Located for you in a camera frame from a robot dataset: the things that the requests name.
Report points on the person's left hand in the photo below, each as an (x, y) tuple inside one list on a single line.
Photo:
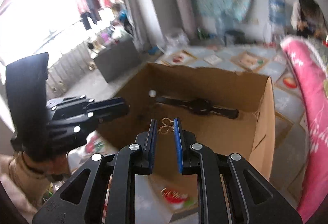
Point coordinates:
[(56, 165)]

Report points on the blue bag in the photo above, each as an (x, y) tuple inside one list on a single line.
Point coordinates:
[(123, 15)]

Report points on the person's left forearm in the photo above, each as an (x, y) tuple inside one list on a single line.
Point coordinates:
[(18, 188)]

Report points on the black watch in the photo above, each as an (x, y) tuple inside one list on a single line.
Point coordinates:
[(197, 106)]

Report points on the brown cardboard box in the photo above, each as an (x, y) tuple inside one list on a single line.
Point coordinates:
[(205, 85)]

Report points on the grey cabinet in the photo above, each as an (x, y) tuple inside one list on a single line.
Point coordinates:
[(115, 60)]

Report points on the white bead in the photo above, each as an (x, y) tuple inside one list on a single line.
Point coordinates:
[(152, 93)]

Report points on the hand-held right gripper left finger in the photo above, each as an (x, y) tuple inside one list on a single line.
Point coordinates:
[(153, 142)]

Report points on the dark box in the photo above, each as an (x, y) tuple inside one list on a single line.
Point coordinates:
[(234, 37)]

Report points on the blue water jug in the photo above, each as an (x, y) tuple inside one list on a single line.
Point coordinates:
[(276, 12)]

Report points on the white plastic bag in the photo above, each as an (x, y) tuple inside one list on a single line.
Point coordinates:
[(176, 38)]

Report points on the hanging clothes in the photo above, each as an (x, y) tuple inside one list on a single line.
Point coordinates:
[(89, 6)]

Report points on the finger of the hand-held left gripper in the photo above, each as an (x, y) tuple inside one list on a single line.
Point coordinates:
[(107, 104), (110, 114)]

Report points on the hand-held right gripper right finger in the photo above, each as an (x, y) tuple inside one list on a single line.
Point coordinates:
[(178, 147)]

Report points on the pink floral blanket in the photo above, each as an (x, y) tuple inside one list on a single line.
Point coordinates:
[(307, 111)]

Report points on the blue cloth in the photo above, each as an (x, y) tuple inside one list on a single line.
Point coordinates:
[(153, 50)]

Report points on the pale rolled mat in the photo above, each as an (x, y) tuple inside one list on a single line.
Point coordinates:
[(184, 11)]

